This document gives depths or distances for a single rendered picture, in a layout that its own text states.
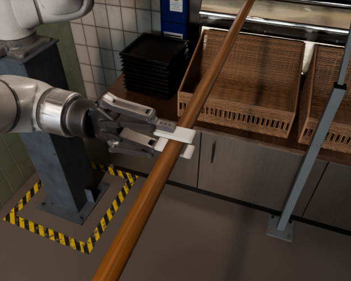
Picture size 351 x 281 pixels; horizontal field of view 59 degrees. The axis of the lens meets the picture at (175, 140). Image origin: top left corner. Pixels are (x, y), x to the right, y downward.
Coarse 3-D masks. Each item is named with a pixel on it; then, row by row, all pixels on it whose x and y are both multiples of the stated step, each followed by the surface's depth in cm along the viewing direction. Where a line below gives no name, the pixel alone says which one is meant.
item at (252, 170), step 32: (128, 96) 172; (128, 128) 172; (224, 128) 152; (128, 160) 191; (192, 160) 171; (224, 160) 162; (256, 160) 154; (288, 160) 147; (320, 160) 141; (224, 192) 179; (256, 192) 170; (288, 192) 161; (320, 192) 154; (320, 224) 175
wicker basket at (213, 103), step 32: (224, 32) 170; (192, 64) 162; (224, 64) 177; (256, 64) 172; (288, 64) 167; (224, 96) 170; (256, 96) 171; (288, 96) 170; (256, 128) 148; (288, 128) 142
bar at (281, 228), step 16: (272, 0) 121; (288, 0) 119; (304, 0) 117; (320, 0) 115; (336, 0) 114; (336, 96) 113; (336, 112) 117; (320, 128) 124; (320, 144) 129; (304, 160) 138; (304, 176) 143; (288, 208) 161; (272, 224) 177; (288, 224) 177; (288, 240) 170
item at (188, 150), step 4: (160, 140) 57; (164, 140) 57; (156, 144) 57; (160, 144) 57; (164, 144) 57; (188, 144) 57; (156, 148) 56; (160, 148) 56; (184, 148) 56; (188, 148) 56; (192, 148) 56; (184, 152) 55; (188, 152) 55; (192, 152) 56; (180, 156) 55; (184, 156) 55; (188, 156) 55
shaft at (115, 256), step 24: (240, 24) 90; (216, 72) 71; (192, 96) 64; (192, 120) 58; (168, 144) 53; (168, 168) 49; (144, 192) 45; (144, 216) 43; (120, 240) 40; (120, 264) 38
